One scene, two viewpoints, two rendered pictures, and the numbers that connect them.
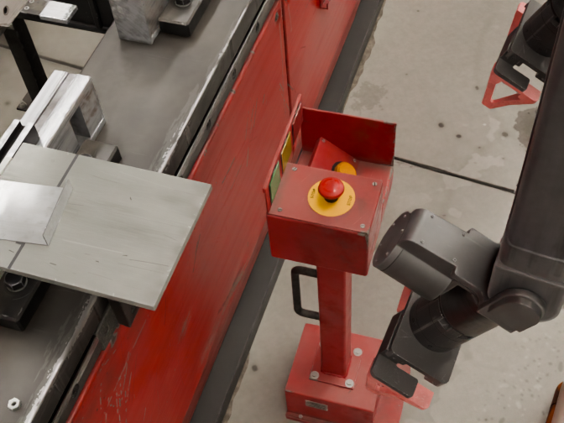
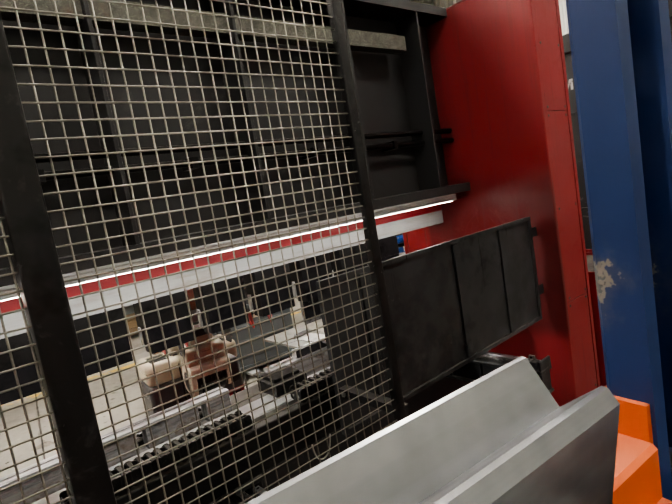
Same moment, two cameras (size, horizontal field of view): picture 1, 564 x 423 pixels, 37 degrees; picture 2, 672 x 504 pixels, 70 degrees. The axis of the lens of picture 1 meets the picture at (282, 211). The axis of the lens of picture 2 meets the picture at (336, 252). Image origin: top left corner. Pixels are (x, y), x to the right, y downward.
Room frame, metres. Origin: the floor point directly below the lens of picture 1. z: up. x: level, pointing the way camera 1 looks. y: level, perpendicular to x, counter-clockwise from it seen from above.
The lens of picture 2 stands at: (2.26, 1.37, 1.55)
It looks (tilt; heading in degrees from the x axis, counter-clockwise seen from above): 7 degrees down; 208
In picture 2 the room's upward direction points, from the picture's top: 10 degrees counter-clockwise
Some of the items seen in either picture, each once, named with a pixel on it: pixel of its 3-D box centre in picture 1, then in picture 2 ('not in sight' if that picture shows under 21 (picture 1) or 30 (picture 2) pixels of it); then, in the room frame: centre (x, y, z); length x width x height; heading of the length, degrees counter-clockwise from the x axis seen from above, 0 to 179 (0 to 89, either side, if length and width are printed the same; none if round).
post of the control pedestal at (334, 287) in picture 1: (335, 301); not in sight; (0.83, -0.08, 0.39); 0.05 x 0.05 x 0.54; 69
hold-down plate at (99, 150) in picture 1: (56, 228); not in sight; (0.69, 0.31, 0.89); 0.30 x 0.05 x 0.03; 157
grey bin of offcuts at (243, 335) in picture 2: not in sight; (246, 333); (-1.36, -1.72, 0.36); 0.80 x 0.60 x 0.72; 152
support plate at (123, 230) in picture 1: (84, 220); (297, 337); (0.62, 0.24, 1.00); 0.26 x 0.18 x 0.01; 67
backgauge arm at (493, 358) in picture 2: not in sight; (469, 361); (0.41, 0.90, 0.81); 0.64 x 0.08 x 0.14; 67
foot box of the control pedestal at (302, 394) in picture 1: (349, 379); not in sight; (0.82, -0.11, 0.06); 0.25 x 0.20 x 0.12; 69
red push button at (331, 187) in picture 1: (331, 192); not in sight; (0.78, -0.08, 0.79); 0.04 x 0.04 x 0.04
